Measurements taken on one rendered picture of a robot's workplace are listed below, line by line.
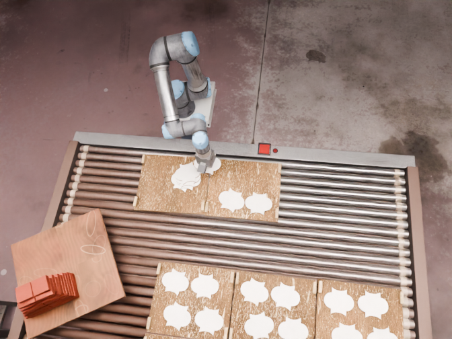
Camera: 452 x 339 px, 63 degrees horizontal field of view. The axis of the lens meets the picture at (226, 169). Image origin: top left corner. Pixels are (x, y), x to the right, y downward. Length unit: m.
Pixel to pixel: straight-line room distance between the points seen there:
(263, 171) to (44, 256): 1.27
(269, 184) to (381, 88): 1.91
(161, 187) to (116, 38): 2.39
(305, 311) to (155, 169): 1.14
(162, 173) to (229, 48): 1.98
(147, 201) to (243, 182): 0.56
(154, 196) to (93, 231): 0.38
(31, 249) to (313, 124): 2.39
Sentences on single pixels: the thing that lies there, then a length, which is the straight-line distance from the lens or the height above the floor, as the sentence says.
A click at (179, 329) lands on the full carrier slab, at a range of 2.03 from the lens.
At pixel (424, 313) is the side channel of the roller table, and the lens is 2.15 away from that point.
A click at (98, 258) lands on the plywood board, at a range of 2.09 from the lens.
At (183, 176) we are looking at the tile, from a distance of 2.16.
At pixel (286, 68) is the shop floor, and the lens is 3.74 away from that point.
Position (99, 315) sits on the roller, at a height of 0.92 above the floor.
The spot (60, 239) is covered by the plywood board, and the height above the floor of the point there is 1.04.
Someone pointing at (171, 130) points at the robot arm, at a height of 1.35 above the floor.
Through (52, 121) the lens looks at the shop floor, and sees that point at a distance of 3.93.
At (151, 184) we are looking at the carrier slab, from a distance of 2.23.
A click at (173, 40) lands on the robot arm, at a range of 1.86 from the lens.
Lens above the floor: 2.94
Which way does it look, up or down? 67 degrees down
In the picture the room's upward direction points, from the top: 11 degrees counter-clockwise
